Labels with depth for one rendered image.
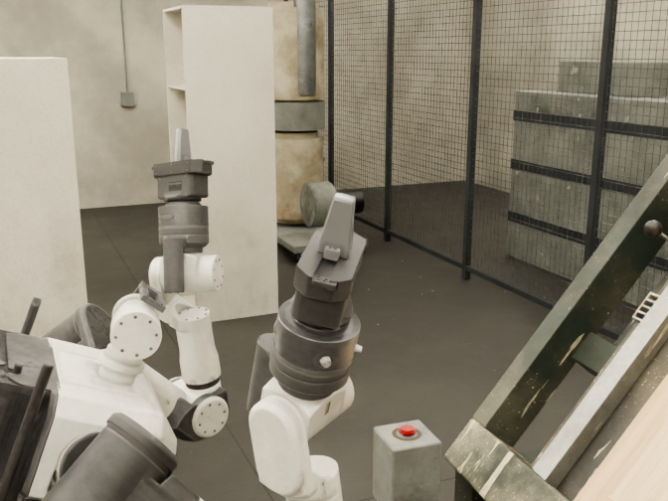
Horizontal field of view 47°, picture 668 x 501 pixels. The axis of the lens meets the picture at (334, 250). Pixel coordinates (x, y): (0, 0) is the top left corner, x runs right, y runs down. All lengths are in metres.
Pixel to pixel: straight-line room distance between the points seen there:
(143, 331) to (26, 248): 2.45
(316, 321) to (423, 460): 1.07
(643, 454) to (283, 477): 0.96
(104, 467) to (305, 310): 0.29
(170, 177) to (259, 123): 3.76
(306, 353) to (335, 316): 0.05
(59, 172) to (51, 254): 0.35
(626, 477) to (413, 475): 0.46
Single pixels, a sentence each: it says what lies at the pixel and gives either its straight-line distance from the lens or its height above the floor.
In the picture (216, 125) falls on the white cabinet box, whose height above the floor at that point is 1.32.
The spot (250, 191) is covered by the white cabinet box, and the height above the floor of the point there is 0.88.
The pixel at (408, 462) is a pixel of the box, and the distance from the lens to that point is 1.79.
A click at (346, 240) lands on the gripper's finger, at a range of 0.76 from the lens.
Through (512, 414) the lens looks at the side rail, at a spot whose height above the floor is 0.93.
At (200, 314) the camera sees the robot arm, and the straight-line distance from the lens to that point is 1.43.
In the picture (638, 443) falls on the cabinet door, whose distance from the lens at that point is 1.69.
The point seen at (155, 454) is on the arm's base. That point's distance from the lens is 0.90.
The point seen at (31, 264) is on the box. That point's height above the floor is 0.91.
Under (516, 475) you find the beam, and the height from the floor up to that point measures 0.89.
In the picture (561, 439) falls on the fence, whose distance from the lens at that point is 1.77.
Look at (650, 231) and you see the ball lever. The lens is 1.78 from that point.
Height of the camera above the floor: 1.78
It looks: 14 degrees down
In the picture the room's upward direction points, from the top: straight up
